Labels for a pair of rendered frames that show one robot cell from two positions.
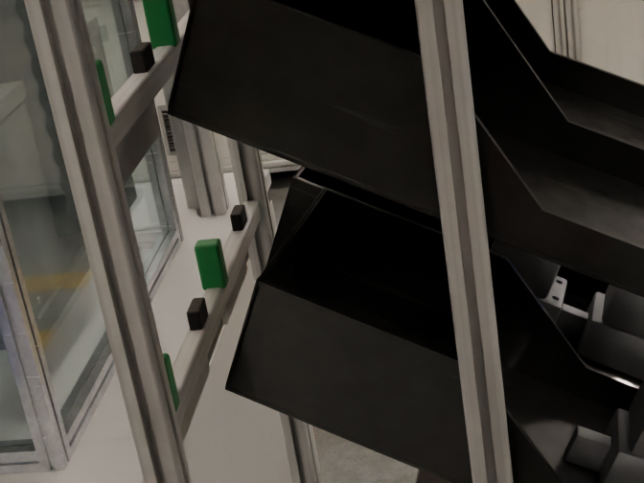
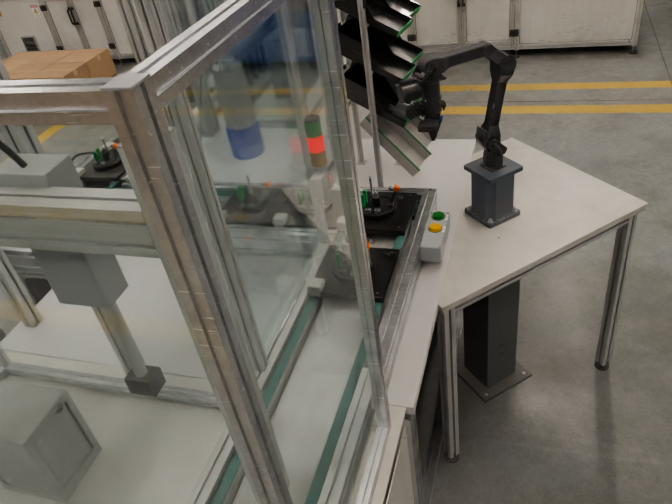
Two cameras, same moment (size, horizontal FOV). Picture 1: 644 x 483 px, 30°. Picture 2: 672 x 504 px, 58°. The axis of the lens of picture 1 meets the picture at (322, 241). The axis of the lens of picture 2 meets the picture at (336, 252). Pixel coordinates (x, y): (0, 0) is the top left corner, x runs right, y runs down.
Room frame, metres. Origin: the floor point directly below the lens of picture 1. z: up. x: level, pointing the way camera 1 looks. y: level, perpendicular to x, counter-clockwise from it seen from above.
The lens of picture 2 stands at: (-1.49, -0.30, 2.15)
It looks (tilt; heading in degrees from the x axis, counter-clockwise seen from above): 36 degrees down; 13
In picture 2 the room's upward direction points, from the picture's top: 10 degrees counter-clockwise
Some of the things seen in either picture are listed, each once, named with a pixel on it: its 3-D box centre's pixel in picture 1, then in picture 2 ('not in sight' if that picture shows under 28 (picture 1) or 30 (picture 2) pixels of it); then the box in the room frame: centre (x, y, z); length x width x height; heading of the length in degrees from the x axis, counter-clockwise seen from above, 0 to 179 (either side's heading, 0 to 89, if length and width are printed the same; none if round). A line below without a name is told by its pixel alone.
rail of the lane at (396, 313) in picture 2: not in sight; (406, 273); (0.01, -0.18, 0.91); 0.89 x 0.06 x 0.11; 170
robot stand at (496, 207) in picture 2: not in sight; (492, 190); (0.41, -0.48, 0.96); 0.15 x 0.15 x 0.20; 36
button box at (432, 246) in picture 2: not in sight; (435, 235); (0.19, -0.27, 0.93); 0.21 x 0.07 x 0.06; 170
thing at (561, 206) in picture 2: not in sight; (483, 210); (0.45, -0.45, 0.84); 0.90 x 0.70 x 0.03; 126
